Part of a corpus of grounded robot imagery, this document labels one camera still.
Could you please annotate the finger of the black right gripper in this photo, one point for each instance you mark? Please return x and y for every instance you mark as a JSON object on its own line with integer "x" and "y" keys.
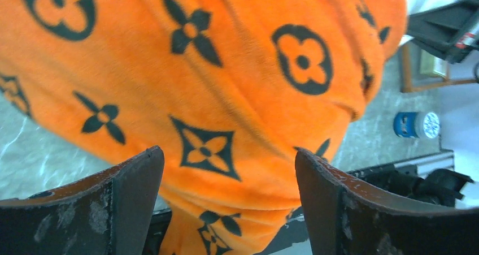
{"x": 449, "y": 32}

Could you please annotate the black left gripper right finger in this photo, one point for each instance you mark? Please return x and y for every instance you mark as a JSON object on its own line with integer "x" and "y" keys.
{"x": 347, "y": 215}

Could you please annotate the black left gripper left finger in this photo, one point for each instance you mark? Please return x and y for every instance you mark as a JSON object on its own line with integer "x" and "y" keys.
{"x": 105, "y": 213}

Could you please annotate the orange patterned pillowcase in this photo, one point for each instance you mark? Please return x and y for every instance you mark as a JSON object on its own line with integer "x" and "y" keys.
{"x": 229, "y": 89}

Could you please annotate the orange wooden shelf rack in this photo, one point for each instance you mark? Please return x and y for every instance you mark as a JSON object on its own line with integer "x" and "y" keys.
{"x": 421, "y": 71}

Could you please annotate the blue capped plastic bottle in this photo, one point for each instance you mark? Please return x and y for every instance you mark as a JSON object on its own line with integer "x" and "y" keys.
{"x": 417, "y": 125}

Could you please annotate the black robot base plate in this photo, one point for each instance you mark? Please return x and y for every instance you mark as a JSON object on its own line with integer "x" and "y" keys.
{"x": 294, "y": 231}

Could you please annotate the aluminium frame rail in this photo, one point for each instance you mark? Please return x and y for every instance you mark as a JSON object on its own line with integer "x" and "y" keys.
{"x": 423, "y": 161}

